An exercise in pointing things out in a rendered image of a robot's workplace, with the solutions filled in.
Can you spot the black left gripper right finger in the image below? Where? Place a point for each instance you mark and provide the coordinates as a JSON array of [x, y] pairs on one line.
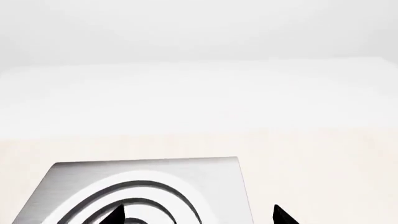
[[282, 216]]

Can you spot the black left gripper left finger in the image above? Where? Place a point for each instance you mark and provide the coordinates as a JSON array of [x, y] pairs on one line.
[[117, 217]]

